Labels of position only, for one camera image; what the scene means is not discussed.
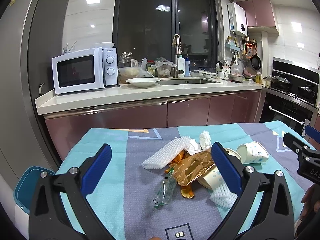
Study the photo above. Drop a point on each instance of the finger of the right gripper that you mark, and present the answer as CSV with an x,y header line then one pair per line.
x,y
295,144
311,132

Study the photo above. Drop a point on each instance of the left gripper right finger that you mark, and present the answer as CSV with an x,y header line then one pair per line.
x,y
274,218

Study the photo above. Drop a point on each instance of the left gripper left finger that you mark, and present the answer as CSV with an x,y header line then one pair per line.
x,y
48,218

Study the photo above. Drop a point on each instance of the small white foam net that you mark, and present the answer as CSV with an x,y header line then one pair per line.
x,y
223,197

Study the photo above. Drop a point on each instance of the white blue dotted paper cup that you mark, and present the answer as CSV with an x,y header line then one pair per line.
x,y
252,153

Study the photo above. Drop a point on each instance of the crushed white paper cup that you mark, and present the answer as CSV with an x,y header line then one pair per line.
x,y
211,179

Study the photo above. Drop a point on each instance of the orange peel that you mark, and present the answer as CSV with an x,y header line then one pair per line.
x,y
186,191

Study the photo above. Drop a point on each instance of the gold foil snack wrapper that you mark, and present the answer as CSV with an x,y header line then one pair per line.
x,y
189,169

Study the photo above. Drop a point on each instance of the white tissue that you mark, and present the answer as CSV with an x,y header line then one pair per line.
x,y
193,147
205,140

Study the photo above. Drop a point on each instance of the clear plastic wrapper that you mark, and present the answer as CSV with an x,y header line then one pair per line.
x,y
165,192

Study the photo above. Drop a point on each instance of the long white foam net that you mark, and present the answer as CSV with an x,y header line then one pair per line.
x,y
166,154

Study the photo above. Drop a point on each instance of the blue trash bin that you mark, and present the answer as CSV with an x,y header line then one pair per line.
x,y
25,187

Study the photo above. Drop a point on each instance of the maroon kitchen cabinets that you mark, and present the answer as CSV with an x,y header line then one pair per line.
x,y
68,127

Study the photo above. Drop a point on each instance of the steel kitchen faucet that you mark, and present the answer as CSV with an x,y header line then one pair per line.
x,y
176,44

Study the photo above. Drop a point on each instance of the dark kitchen window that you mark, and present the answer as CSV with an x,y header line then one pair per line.
x,y
146,28

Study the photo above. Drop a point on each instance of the person's right hand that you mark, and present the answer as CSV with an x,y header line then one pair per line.
x,y
306,200

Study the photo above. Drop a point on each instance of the black built-in oven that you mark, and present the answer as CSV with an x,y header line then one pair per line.
x,y
296,108

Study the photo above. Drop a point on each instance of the black cooking pot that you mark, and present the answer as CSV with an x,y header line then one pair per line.
x,y
280,82

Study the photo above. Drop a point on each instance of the black frying pan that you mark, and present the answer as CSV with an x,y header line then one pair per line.
x,y
256,62

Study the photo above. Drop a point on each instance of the white stone countertop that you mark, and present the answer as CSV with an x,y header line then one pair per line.
x,y
50,103

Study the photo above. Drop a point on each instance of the small porcelain bowl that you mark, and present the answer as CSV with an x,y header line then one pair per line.
x,y
207,75

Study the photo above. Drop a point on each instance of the blue bottle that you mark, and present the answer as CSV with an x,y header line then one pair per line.
x,y
187,66

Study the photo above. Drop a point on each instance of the white water heater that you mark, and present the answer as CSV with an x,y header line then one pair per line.
x,y
237,19

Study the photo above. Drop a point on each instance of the steel sink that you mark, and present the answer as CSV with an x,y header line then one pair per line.
x,y
166,82

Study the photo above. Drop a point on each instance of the white microwave oven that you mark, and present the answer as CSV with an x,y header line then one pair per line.
x,y
88,69

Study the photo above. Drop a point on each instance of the white soap bottle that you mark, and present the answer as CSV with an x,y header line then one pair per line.
x,y
180,66

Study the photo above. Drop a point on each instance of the white oval plate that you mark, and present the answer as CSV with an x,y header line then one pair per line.
x,y
143,82

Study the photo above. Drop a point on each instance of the clear plastic food container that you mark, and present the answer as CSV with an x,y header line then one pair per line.
x,y
163,68

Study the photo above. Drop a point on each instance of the glass jug with food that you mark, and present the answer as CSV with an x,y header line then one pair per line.
x,y
128,67

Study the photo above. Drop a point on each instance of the grey refrigerator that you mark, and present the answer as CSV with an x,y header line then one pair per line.
x,y
31,35

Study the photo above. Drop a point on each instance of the pink wall cabinet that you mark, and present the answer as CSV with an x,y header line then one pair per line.
x,y
260,16

